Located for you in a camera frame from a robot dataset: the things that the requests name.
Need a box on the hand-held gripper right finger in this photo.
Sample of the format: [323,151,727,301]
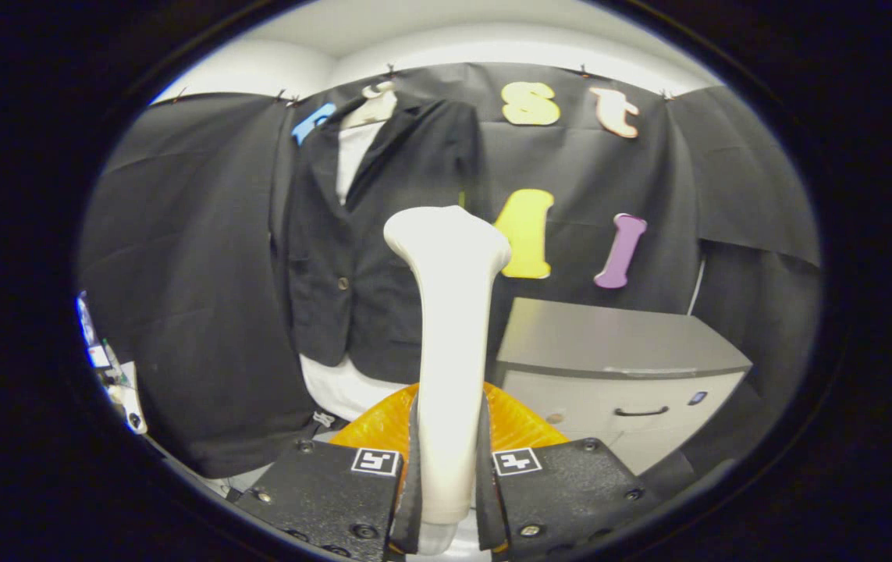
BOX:
[479,382,661,559]

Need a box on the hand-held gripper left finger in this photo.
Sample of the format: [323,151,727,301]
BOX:
[233,384,423,562]

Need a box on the black suit jacket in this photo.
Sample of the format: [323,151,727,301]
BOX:
[283,94,493,385]

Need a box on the grey cabinet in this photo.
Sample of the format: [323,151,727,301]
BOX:
[492,297,753,475]

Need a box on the white labelled clutter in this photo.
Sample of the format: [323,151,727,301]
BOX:
[75,290,148,436]

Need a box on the black backdrop cloth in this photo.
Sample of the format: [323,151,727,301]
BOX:
[77,62,823,478]

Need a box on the white hanging cable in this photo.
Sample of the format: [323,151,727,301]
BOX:
[686,254,708,317]

